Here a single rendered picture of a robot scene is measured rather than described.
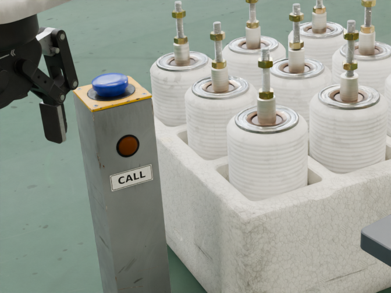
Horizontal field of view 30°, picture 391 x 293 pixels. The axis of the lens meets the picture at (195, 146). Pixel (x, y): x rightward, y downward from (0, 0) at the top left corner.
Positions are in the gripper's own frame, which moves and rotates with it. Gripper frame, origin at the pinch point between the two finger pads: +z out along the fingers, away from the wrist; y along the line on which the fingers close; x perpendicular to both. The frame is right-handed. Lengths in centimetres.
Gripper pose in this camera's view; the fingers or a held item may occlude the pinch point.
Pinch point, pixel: (18, 156)
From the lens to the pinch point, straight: 66.6
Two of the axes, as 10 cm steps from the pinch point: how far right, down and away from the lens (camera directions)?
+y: -5.8, 4.1, -7.1
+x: 8.1, 2.1, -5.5
